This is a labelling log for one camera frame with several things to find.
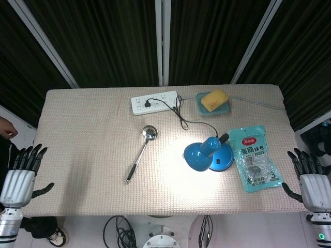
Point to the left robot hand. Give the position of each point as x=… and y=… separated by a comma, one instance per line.
x=16, y=180

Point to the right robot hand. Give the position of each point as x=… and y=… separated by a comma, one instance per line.
x=313, y=188

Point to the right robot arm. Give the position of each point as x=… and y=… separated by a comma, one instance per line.
x=321, y=227

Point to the robot base column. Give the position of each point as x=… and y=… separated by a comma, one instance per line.
x=161, y=236

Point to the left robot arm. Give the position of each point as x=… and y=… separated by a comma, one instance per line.
x=9, y=224

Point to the person's hand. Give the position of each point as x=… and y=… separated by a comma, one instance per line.
x=7, y=127

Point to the blue desk lamp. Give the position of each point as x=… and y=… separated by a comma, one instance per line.
x=207, y=156

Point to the teal dishcloth package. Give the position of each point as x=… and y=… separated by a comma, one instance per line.
x=254, y=160

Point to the black white sneaker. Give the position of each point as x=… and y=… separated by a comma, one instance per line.
x=58, y=236

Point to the beige waffle tablecloth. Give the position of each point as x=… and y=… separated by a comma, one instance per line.
x=103, y=155

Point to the yellow sponge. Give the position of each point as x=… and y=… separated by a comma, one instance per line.
x=214, y=100

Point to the teal soap dish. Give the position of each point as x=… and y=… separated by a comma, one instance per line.
x=207, y=109

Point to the white power strip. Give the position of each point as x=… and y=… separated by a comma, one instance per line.
x=154, y=102

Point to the white partition frame post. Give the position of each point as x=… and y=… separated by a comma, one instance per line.
x=256, y=41
x=162, y=42
x=42, y=42

